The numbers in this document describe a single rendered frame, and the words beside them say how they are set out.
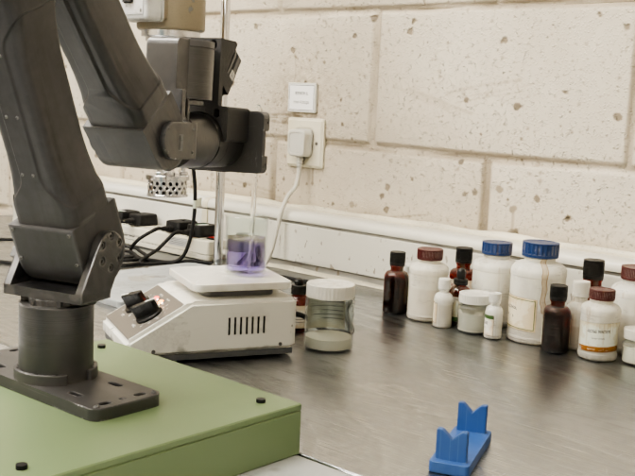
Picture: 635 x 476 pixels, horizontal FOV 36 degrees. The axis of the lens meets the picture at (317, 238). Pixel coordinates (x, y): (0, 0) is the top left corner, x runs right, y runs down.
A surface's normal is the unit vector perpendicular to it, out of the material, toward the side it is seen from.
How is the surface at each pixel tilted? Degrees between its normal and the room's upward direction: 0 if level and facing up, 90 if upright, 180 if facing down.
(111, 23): 92
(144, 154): 129
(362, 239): 90
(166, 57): 88
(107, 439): 0
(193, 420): 0
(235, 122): 90
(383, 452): 0
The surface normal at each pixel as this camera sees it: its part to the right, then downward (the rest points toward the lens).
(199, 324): 0.40, 0.15
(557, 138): -0.67, 0.07
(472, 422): -0.36, 0.11
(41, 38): 0.89, 0.26
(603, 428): 0.04, -0.99
